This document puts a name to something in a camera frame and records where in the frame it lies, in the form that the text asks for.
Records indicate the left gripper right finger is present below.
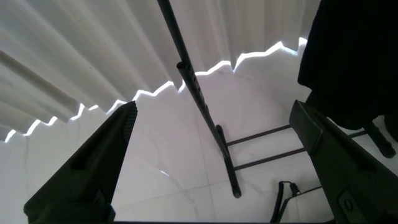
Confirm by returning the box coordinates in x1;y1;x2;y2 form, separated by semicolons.
288;99;398;223

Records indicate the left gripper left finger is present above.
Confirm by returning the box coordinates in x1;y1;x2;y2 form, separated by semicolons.
23;100;139;223

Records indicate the black garment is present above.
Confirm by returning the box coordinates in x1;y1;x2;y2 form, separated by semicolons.
297;0;398;131

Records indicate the black clothes rack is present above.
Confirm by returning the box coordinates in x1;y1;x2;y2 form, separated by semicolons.
157;0;397;199

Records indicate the white curtain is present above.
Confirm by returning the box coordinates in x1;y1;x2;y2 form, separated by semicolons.
0;0;321;142

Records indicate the black cable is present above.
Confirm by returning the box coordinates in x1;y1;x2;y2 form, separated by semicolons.
269;180;323;223

